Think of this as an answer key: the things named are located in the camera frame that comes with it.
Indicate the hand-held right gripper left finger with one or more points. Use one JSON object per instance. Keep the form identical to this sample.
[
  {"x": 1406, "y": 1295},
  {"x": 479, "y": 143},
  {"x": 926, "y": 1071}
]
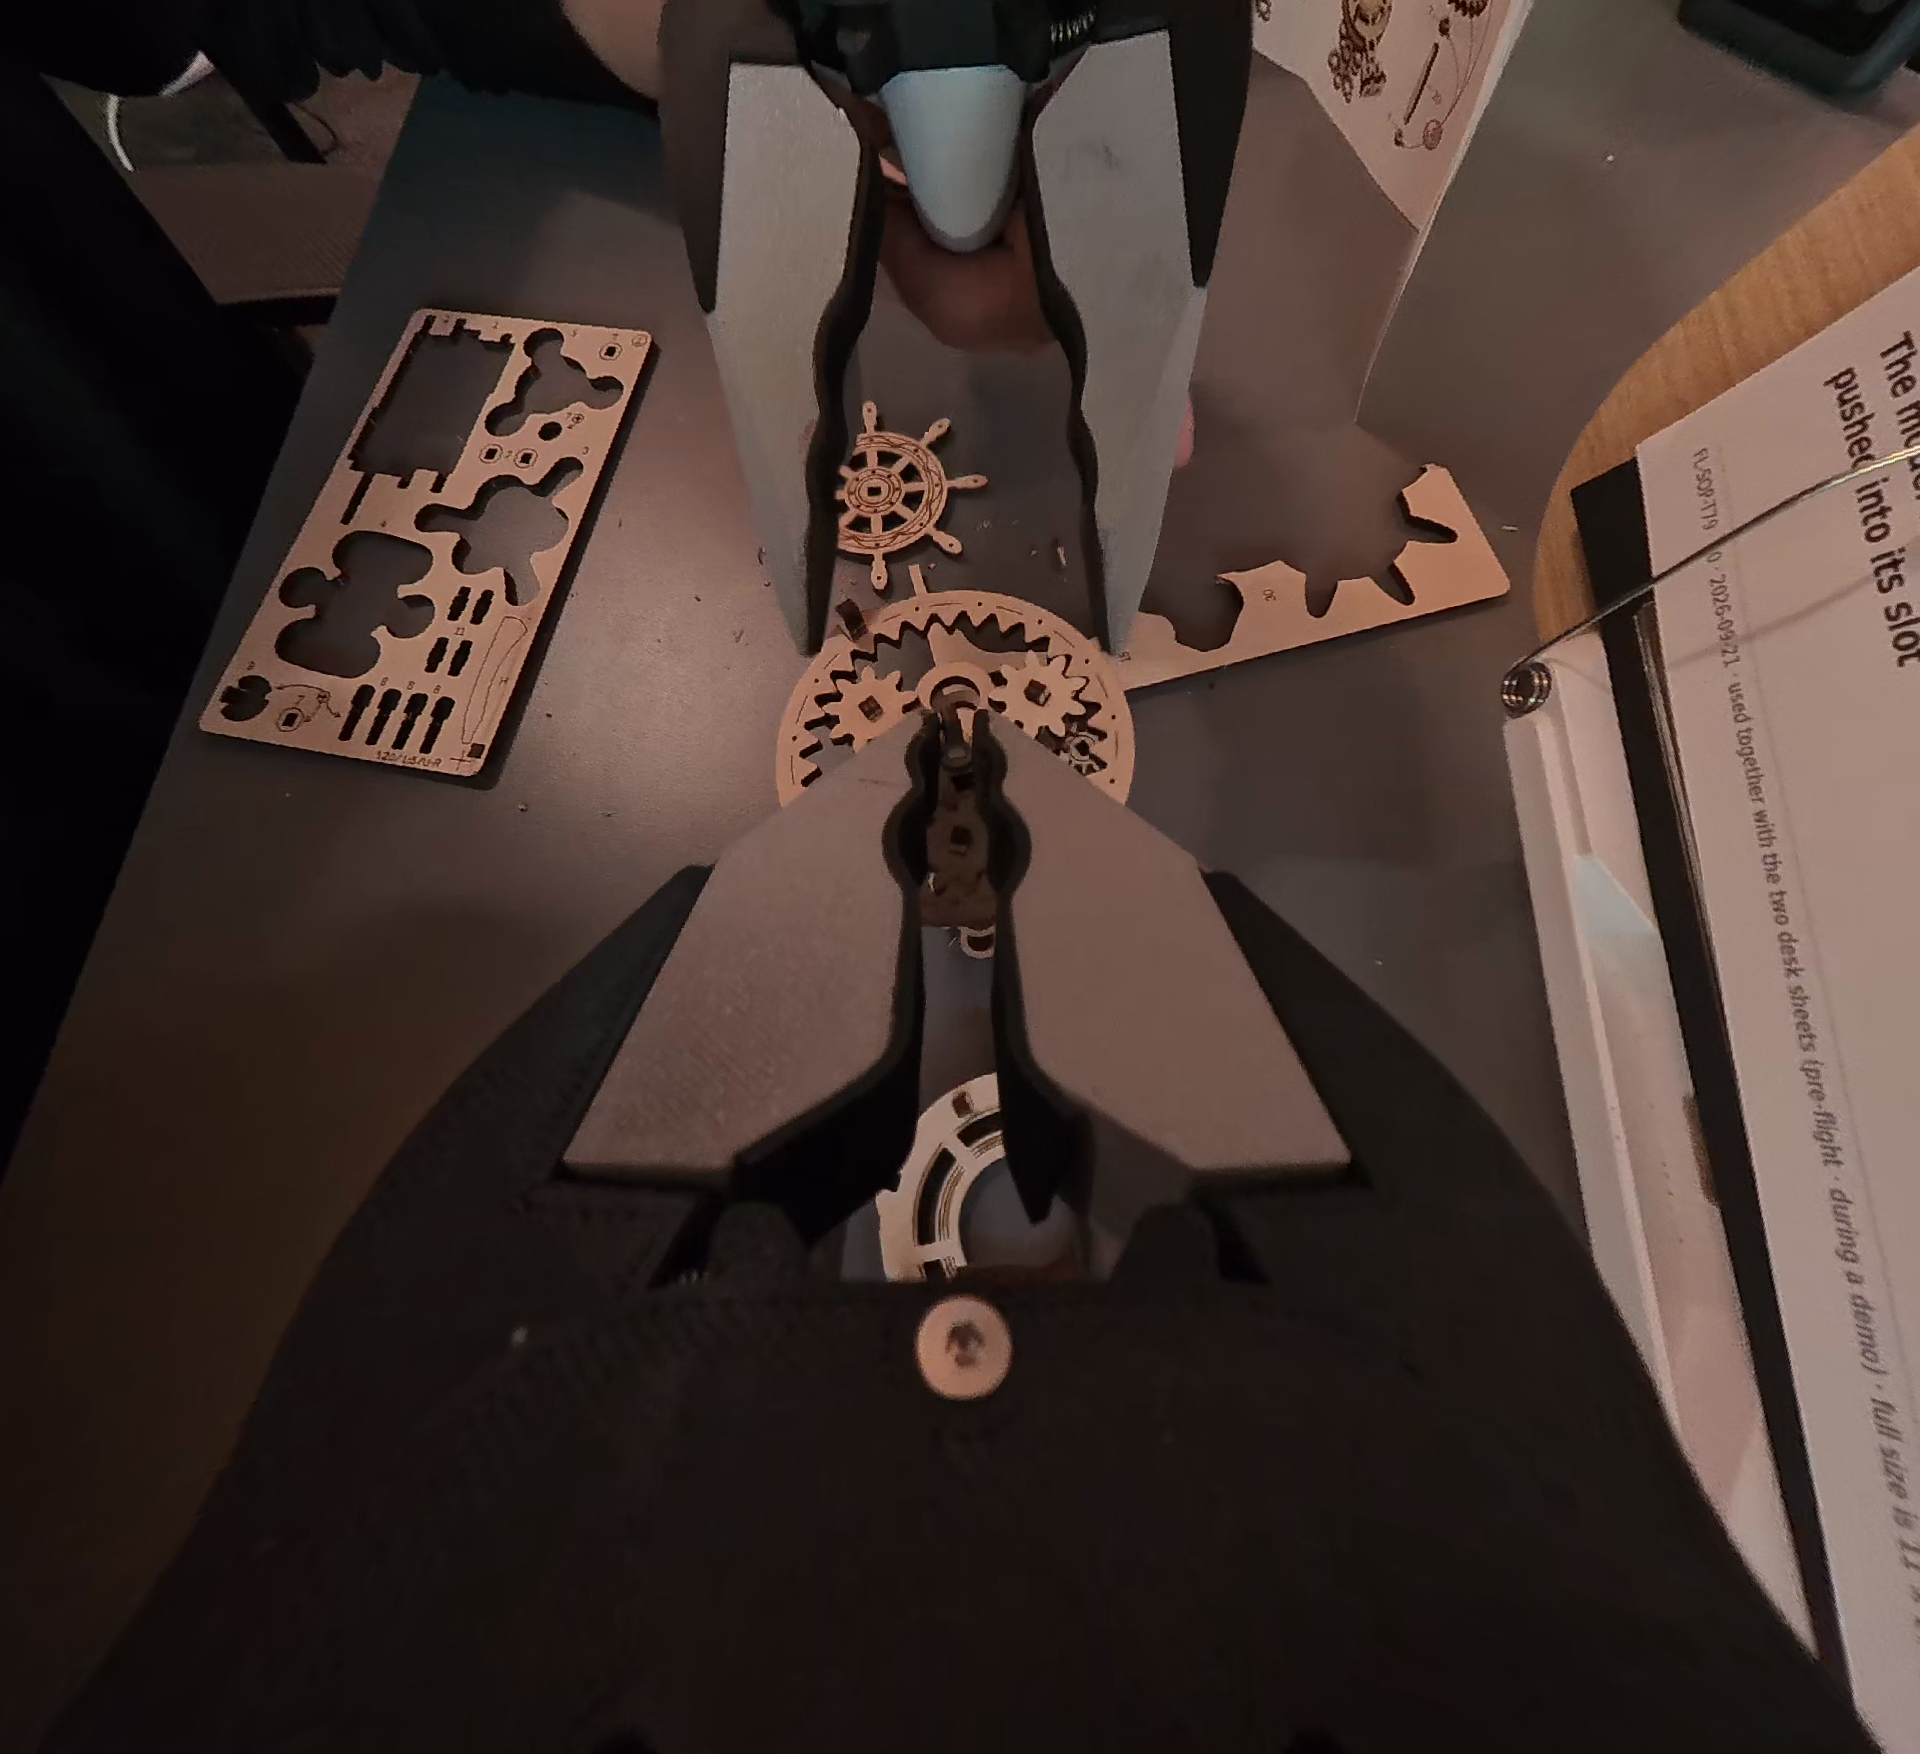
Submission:
[{"x": 751, "y": 1004}]

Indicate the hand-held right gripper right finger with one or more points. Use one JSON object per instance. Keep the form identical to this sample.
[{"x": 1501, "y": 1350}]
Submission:
[{"x": 1171, "y": 1004}]

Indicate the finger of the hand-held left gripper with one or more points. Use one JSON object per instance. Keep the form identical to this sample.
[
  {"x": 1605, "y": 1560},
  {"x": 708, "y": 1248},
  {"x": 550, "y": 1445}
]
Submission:
[
  {"x": 775, "y": 283},
  {"x": 1134, "y": 283}
]

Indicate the round wooden frame part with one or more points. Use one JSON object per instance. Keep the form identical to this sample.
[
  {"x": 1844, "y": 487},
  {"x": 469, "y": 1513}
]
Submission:
[{"x": 918, "y": 1185}]

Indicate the wooden gear model assembly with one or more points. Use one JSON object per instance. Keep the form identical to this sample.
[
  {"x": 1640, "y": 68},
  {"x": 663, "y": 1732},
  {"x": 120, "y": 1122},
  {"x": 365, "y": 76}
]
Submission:
[{"x": 817, "y": 736}]

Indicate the paper instruction leaflet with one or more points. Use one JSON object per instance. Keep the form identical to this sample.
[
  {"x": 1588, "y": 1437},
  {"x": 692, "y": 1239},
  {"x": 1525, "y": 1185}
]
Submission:
[{"x": 1470, "y": 59}]

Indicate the person's left hand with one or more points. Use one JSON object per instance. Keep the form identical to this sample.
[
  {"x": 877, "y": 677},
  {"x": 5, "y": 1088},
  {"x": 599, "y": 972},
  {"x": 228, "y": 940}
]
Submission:
[{"x": 968, "y": 299}]

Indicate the wooden ship wheel part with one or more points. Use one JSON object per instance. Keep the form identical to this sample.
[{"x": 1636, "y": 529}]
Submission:
[{"x": 834, "y": 497}]

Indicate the punched-out wooden part sheet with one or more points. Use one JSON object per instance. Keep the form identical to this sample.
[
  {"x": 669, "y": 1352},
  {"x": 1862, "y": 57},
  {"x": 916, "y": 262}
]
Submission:
[{"x": 481, "y": 674}]

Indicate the jagged wooden sheet strip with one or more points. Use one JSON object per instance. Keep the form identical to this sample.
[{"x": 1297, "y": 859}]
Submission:
[{"x": 1470, "y": 561}]

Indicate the wooden document stand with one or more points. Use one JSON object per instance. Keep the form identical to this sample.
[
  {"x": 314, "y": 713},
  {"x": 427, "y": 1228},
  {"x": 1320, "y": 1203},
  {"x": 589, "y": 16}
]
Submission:
[{"x": 1651, "y": 388}]

